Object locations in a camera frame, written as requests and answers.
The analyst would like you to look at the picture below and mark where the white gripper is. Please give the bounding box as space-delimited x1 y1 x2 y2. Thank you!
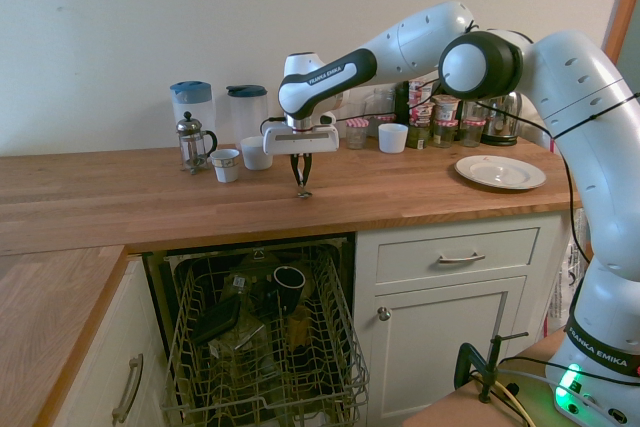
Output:
262 125 341 188

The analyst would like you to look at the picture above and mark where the small jar gingham lid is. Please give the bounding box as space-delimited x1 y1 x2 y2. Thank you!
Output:
345 117 371 151

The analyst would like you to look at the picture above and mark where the clear pitcher spouted blue lid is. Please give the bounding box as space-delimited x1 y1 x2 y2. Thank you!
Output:
225 85 270 141

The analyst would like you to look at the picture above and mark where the patterned white cup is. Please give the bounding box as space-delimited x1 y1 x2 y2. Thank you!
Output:
209 148 241 184

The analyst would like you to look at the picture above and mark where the clear drinking glass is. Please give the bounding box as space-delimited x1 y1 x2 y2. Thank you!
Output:
372 88 396 123

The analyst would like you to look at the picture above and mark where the glass French press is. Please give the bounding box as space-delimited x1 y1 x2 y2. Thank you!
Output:
175 111 219 176

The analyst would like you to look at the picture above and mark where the green food cup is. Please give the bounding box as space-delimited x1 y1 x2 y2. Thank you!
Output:
407 124 432 150

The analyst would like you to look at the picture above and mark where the clear pitcher flat blue lid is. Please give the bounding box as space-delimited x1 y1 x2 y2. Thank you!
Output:
169 80 217 148

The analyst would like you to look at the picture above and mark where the black cup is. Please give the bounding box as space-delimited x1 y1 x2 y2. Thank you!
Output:
272 265 307 308

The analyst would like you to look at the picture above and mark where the red brown oatmeal cup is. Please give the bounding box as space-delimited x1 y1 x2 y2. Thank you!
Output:
409 101 435 127

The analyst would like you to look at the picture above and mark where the white oatmeal cup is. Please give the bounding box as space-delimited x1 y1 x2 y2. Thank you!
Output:
408 79 434 106

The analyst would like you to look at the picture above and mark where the white drawer front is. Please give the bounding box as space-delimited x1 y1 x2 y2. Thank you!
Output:
374 227 541 284

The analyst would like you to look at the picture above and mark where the red oatmeal cup foil lid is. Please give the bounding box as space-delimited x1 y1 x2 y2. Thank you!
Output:
432 94 461 123

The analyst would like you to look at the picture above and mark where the yellow plastic cup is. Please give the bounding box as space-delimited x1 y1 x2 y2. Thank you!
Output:
287 304 314 348

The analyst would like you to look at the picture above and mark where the black plastic tray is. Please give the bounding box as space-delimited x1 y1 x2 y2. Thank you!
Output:
191 294 244 347

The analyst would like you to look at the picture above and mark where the white plate gold rim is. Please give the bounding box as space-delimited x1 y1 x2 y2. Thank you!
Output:
453 154 548 192

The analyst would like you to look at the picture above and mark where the stainless steel electric kettle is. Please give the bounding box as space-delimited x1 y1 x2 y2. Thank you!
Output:
480 91 524 147

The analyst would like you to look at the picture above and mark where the white cabinet door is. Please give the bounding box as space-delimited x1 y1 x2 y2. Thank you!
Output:
372 275 529 427

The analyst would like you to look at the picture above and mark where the dark green screw clamp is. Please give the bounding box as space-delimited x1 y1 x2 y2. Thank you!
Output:
453 331 530 404

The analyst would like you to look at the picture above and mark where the wooden robot mounting board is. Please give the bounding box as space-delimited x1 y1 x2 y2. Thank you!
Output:
399 331 566 427

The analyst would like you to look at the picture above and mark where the printed plastic bag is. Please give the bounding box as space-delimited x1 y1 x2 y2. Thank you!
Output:
542 209 594 343

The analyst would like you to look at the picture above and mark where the white mug with handle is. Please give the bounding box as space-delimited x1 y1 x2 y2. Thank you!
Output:
240 135 274 171

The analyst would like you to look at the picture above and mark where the white handleless cup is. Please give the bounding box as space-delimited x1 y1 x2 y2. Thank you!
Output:
377 122 410 154

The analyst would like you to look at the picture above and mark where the brushed steel drawer handle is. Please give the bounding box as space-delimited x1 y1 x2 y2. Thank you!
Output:
110 352 145 424
437 252 486 266

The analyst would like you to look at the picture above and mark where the wire dishwasher rack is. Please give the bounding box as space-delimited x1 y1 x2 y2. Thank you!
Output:
159 241 370 427

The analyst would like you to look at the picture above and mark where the yellow cable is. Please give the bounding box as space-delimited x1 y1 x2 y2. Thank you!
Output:
492 380 539 427

